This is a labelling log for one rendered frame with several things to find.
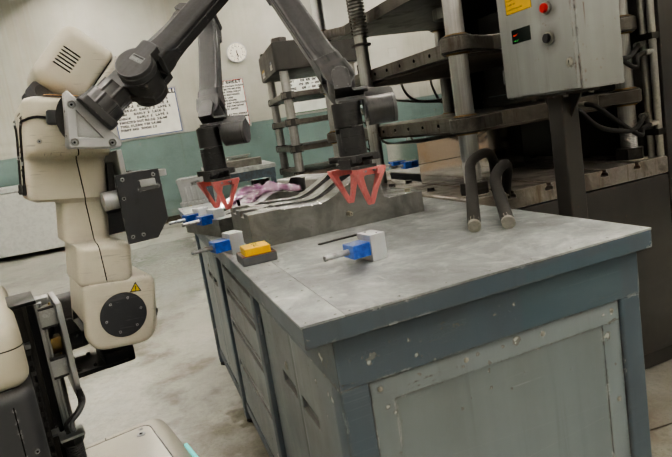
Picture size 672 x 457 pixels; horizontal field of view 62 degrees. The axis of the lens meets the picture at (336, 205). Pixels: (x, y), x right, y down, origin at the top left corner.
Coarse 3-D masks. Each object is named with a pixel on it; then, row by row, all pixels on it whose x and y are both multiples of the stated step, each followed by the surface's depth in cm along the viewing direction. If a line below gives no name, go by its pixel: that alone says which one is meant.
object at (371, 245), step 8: (360, 232) 115; (368, 232) 114; (376, 232) 113; (360, 240) 114; (368, 240) 111; (376, 240) 112; (384, 240) 112; (344, 248) 112; (352, 248) 110; (360, 248) 110; (368, 248) 111; (376, 248) 112; (384, 248) 113; (328, 256) 109; (336, 256) 109; (344, 256) 113; (352, 256) 110; (360, 256) 110; (368, 256) 113; (376, 256) 112; (384, 256) 113
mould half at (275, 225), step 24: (336, 192) 149; (360, 192) 151; (384, 192) 165; (408, 192) 157; (264, 216) 142; (288, 216) 144; (312, 216) 146; (336, 216) 149; (360, 216) 151; (384, 216) 154; (264, 240) 142; (288, 240) 145
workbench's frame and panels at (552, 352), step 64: (576, 256) 99; (256, 320) 147; (384, 320) 86; (448, 320) 92; (512, 320) 97; (576, 320) 103; (640, 320) 108; (256, 384) 179; (320, 384) 102; (384, 384) 90; (448, 384) 94; (512, 384) 99; (576, 384) 105; (640, 384) 109; (320, 448) 112; (384, 448) 91; (448, 448) 96; (512, 448) 101; (576, 448) 106; (640, 448) 111
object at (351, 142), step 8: (352, 128) 108; (360, 128) 108; (336, 136) 110; (344, 136) 108; (352, 136) 108; (360, 136) 108; (344, 144) 108; (352, 144) 108; (360, 144) 108; (344, 152) 109; (352, 152) 108; (360, 152) 108; (368, 152) 110; (376, 152) 108; (336, 160) 111; (352, 160) 106; (360, 160) 106
